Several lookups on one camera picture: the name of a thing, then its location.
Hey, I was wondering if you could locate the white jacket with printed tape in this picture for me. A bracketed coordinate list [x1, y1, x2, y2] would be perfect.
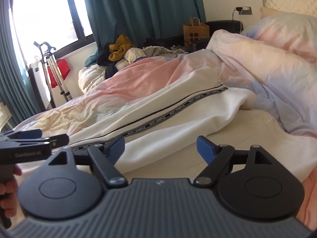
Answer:
[66, 73, 257, 174]

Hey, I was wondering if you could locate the black cloth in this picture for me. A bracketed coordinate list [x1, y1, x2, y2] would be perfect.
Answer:
[97, 46, 118, 79]

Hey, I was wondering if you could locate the wall socket with charger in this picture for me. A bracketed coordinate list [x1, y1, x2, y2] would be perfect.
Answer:
[235, 6, 253, 15]

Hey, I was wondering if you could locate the red garment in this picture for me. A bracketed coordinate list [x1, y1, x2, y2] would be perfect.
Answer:
[48, 59, 71, 89]

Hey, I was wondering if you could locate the black nightstand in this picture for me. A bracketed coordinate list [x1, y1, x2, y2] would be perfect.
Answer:
[205, 19, 244, 34]

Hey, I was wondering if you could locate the brown paper bag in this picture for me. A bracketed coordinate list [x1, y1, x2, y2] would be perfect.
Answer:
[182, 16, 211, 48]

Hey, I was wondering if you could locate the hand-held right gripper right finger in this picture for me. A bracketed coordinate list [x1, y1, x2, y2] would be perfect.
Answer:
[194, 135, 276, 186]

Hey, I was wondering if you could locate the pastel pink duvet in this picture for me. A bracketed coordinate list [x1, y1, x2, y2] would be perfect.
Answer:
[12, 28, 317, 231]

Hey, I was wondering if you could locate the cream pillow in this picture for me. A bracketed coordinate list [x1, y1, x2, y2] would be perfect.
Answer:
[259, 7, 276, 19]

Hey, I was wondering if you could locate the white vanity desk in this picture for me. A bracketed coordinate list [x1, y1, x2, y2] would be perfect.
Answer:
[0, 101, 14, 131]

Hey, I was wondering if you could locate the yellow cloth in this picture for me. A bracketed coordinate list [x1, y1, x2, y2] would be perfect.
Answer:
[108, 34, 136, 61]

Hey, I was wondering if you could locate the pile of light clothes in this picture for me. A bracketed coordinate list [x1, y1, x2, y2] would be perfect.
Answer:
[115, 45, 189, 70]

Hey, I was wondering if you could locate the pastel pillow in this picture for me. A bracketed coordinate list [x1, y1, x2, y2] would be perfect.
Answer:
[241, 13, 317, 64]

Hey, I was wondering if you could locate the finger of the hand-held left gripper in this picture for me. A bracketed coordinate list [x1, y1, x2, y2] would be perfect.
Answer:
[15, 133, 70, 149]
[0, 129, 43, 142]

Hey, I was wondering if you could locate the black framed white board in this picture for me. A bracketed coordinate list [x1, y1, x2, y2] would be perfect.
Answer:
[27, 62, 58, 110]

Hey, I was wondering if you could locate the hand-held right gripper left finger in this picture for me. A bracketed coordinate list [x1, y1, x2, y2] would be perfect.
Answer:
[46, 135, 128, 188]

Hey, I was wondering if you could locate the white puffy quilt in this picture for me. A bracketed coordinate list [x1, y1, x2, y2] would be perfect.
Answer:
[78, 65, 107, 95]

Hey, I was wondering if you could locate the person's left hand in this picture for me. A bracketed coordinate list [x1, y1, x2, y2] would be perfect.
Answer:
[0, 167, 23, 219]

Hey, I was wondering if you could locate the black framed window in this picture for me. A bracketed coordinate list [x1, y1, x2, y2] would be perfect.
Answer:
[11, 0, 95, 63]

